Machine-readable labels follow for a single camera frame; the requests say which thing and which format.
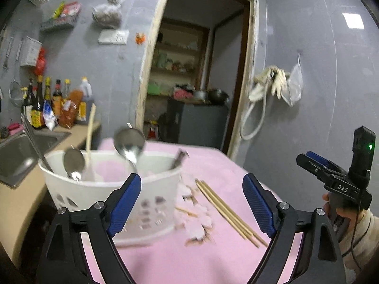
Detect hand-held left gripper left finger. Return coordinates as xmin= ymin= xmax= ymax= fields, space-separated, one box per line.
xmin=36 ymin=173 xmax=142 ymax=284

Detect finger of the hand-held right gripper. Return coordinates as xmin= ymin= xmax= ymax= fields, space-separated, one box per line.
xmin=306 ymin=151 xmax=351 ymax=178
xmin=296 ymin=153 xmax=329 ymax=184

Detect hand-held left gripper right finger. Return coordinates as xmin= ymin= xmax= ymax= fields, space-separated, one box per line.
xmin=242 ymin=173 xmax=347 ymax=284

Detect wooden chopstick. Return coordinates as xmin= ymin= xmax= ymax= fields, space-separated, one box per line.
xmin=194 ymin=179 xmax=249 ymax=240
xmin=84 ymin=103 xmax=97 ymax=181
xmin=201 ymin=179 xmax=269 ymax=247
xmin=175 ymin=206 xmax=198 ymax=217
xmin=197 ymin=180 xmax=260 ymax=248

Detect white plastic utensil holder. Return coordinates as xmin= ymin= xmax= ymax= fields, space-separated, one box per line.
xmin=38 ymin=149 xmax=183 ymax=247

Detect large metal spoon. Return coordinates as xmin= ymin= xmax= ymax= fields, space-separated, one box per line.
xmin=114 ymin=128 xmax=146 ymax=175

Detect small metal spoon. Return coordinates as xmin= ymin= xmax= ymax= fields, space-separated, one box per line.
xmin=63 ymin=147 xmax=86 ymax=182

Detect person's right forearm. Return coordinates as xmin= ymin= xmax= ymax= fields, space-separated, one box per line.
xmin=338 ymin=209 xmax=379 ymax=283

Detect person's right hand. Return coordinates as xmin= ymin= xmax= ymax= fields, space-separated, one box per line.
xmin=323 ymin=193 xmax=369 ymax=234

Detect white mesh bag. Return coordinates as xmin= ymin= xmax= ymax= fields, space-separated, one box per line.
xmin=286 ymin=54 xmax=304 ymax=107

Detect pink floral tablecloth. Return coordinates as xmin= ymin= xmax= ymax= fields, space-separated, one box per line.
xmin=80 ymin=140 xmax=305 ymax=284

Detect cream rubber gloves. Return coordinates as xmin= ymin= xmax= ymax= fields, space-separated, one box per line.
xmin=249 ymin=67 xmax=289 ymax=102

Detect beige kitchen counter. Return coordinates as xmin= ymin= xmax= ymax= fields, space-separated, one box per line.
xmin=0 ymin=121 xmax=102 ymax=268

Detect grey cabinet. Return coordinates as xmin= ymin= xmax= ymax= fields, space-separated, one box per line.
xmin=165 ymin=98 xmax=230 ymax=153

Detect white blue packet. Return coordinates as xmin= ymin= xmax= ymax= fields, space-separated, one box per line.
xmin=42 ymin=102 xmax=57 ymax=131

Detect steel sink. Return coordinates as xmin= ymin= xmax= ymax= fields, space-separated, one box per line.
xmin=0 ymin=130 xmax=72 ymax=188

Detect black cooking pot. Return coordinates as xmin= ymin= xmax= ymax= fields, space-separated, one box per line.
xmin=208 ymin=88 xmax=230 ymax=105

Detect green box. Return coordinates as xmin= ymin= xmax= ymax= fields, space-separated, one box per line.
xmin=147 ymin=83 xmax=166 ymax=95

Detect pink cloth item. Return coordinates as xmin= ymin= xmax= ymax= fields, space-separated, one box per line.
xmin=173 ymin=88 xmax=194 ymax=100

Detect dark bottle red label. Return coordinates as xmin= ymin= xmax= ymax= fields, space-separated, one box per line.
xmin=52 ymin=79 xmax=63 ymax=119

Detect dark bottle yellow label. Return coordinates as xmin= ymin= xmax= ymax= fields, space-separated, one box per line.
xmin=31 ymin=75 xmax=45 ymax=130

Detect dark bottle yellow cap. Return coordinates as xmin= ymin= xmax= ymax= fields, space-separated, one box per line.
xmin=44 ymin=77 xmax=52 ymax=104

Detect dark bottle white label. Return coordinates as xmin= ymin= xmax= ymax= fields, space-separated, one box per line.
xmin=21 ymin=78 xmax=34 ymax=125

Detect hanging mesh strainer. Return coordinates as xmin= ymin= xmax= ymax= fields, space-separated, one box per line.
xmin=9 ymin=39 xmax=23 ymax=107

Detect wooden shelf unit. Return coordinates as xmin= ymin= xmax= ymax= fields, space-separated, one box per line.
xmin=146 ymin=19 xmax=211 ymax=125

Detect red plastic bag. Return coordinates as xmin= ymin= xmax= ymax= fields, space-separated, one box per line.
xmin=35 ymin=48 xmax=47 ymax=76

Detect hanging metal utensil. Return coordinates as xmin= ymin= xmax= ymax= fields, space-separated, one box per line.
xmin=2 ymin=37 xmax=14 ymax=71

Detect plastic bag of dried goods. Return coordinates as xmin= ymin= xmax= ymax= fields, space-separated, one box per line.
xmin=92 ymin=0 xmax=128 ymax=28

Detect red white packet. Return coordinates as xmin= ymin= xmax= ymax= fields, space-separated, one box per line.
xmin=61 ymin=1 xmax=82 ymax=18

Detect yellow green packet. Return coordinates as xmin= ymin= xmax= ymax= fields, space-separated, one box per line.
xmin=51 ymin=1 xmax=66 ymax=20

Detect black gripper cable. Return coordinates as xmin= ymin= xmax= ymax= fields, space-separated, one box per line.
xmin=343 ymin=180 xmax=371 ymax=271

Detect white hose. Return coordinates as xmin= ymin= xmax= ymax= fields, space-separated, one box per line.
xmin=239 ymin=90 xmax=267 ymax=140

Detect wooden door frame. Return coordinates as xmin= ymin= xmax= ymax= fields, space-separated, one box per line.
xmin=135 ymin=0 xmax=260 ymax=166

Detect wall switch socket plate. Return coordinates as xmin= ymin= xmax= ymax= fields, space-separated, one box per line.
xmin=98 ymin=29 xmax=130 ymax=45

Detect white wall box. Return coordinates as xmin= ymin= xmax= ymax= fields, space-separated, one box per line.
xmin=19 ymin=36 xmax=42 ymax=67

